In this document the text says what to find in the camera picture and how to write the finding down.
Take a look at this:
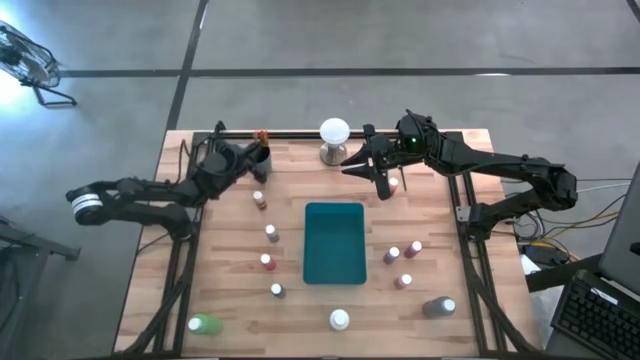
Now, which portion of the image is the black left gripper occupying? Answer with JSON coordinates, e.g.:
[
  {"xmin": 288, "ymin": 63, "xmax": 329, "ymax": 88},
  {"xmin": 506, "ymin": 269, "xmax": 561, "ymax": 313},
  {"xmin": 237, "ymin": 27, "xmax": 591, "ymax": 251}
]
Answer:
[{"xmin": 207, "ymin": 142, "xmax": 269, "ymax": 186}]

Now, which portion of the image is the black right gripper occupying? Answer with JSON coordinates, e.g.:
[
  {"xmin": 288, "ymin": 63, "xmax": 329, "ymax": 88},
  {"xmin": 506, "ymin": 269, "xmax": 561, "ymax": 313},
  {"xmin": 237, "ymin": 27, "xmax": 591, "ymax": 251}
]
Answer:
[{"xmin": 342, "ymin": 110, "xmax": 441, "ymax": 200}]

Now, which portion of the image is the green plastic cup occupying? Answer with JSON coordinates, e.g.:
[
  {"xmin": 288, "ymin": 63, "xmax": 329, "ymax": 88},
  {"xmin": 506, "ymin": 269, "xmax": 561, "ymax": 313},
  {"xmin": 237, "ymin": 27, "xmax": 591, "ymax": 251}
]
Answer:
[{"xmin": 257, "ymin": 144, "xmax": 274, "ymax": 174}]

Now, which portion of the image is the teal plastic tray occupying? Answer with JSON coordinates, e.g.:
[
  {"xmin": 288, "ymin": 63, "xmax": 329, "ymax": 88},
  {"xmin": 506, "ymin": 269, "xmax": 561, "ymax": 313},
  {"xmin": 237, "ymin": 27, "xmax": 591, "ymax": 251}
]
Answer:
[{"xmin": 302, "ymin": 200, "xmax": 368, "ymax": 285}]

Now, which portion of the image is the large grey paint bottle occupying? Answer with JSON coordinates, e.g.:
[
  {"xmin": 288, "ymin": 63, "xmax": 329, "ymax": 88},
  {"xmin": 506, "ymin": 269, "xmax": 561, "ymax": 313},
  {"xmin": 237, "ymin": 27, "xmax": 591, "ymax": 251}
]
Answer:
[{"xmin": 422, "ymin": 295, "xmax": 458, "ymax": 319}]

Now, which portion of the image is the large green paint bottle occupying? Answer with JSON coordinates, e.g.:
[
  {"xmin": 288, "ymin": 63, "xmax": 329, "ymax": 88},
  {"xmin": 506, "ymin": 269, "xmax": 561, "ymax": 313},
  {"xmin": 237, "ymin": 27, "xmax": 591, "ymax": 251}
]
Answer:
[{"xmin": 187, "ymin": 313, "xmax": 225, "ymax": 337}]

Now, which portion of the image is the large white paint bottle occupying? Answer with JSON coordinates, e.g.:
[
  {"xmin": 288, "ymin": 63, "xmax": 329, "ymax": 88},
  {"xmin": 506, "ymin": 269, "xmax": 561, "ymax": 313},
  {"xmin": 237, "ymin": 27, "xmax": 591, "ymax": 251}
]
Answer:
[{"xmin": 328, "ymin": 308, "xmax": 351, "ymax": 332}]

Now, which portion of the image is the white dome lamp silver base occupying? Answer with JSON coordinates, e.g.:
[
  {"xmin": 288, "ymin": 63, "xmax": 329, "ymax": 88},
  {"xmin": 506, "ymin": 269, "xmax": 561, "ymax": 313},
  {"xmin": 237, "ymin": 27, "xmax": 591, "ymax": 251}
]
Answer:
[{"xmin": 319, "ymin": 118, "xmax": 352, "ymax": 169}]

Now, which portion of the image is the black power supply box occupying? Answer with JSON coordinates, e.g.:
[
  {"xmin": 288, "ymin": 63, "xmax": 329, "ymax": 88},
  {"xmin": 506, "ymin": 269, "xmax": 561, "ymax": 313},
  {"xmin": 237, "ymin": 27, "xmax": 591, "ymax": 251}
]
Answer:
[{"xmin": 524, "ymin": 244, "xmax": 571, "ymax": 266}]

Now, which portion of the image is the grey laptop lid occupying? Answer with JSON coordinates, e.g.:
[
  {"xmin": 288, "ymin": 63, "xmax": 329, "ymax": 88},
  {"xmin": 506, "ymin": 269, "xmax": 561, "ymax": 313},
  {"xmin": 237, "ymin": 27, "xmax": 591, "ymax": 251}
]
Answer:
[{"xmin": 598, "ymin": 160, "xmax": 640, "ymax": 296}]

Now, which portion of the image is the black keyboard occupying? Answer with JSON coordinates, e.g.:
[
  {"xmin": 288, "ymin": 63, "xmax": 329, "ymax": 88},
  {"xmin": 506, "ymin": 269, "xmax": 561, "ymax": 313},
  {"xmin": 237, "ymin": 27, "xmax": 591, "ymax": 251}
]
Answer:
[{"xmin": 549, "ymin": 269, "xmax": 640, "ymax": 360}]

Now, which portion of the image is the black aluminium table frame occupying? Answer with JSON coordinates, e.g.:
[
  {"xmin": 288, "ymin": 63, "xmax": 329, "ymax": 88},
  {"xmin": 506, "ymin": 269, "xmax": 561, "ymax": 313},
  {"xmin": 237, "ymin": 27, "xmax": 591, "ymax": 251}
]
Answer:
[{"xmin": 114, "ymin": 119, "xmax": 544, "ymax": 360}]

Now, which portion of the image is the black cable bundle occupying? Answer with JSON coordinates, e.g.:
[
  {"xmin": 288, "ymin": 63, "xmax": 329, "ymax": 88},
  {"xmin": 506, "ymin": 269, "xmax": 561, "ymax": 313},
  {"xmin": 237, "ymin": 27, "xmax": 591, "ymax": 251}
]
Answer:
[{"xmin": 509, "ymin": 192, "xmax": 634, "ymax": 246}]

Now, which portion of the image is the yellow cable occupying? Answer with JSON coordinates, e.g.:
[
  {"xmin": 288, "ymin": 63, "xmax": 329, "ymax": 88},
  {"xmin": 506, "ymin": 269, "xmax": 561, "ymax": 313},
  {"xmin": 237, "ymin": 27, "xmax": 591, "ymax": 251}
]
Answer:
[{"xmin": 519, "ymin": 212, "xmax": 621, "ymax": 259}]

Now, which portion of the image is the white cable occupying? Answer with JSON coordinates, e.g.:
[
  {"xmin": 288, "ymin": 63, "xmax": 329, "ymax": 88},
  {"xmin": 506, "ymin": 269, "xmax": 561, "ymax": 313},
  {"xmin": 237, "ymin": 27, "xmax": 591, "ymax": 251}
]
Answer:
[{"xmin": 577, "ymin": 180, "xmax": 632, "ymax": 196}]

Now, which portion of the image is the black wire floor fan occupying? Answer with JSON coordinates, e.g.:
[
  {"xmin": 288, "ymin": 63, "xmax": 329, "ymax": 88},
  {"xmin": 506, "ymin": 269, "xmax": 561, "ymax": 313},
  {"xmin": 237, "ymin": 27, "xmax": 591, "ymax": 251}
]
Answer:
[{"xmin": 0, "ymin": 19, "xmax": 79, "ymax": 108}]

